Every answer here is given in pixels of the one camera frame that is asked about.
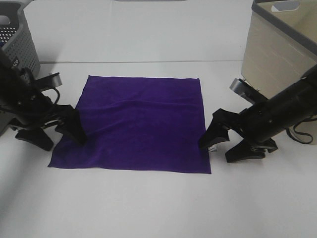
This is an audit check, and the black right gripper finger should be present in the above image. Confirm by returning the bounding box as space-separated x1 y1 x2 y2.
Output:
225 139 278 163
199 109 239 149

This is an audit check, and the purple towel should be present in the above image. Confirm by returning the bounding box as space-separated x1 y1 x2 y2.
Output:
49 75 211 174

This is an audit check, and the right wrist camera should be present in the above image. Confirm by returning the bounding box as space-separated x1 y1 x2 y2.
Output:
229 78 268 105

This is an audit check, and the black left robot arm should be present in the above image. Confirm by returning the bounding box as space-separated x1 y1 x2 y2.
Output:
0 52 87 151

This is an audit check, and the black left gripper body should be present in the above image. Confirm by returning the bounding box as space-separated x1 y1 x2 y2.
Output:
0 66 60 130

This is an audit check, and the black camera cable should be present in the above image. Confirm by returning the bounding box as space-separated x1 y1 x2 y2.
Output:
42 87 61 106
286 116 314 144

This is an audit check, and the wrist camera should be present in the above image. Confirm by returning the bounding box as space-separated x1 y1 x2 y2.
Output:
229 78 268 105
34 72 62 91

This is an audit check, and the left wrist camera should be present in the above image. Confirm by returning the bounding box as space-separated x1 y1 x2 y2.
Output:
34 72 62 91

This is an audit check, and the beige storage basket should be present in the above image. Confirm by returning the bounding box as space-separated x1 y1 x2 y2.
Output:
240 0 317 145

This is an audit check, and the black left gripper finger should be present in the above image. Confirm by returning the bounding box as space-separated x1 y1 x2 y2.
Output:
51 105 87 145
15 128 53 151

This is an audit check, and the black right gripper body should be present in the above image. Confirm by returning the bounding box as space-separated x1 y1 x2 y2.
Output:
239 81 317 143

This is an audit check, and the black right camera cable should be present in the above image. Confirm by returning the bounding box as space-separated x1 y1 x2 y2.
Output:
286 116 314 144

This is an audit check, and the black left camera cable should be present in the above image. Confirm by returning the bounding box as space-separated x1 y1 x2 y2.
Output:
42 87 61 106

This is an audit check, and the grey perforated basket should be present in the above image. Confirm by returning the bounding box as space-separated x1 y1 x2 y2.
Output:
0 0 40 78

